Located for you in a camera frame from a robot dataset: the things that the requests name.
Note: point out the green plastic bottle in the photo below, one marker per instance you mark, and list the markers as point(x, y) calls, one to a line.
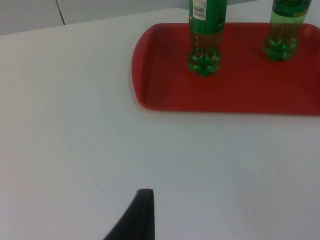
point(283, 37)
point(206, 37)

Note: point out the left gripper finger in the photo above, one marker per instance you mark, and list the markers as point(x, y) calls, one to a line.
point(140, 220)

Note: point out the red plastic tray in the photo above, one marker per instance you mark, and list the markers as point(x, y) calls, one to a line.
point(240, 90)

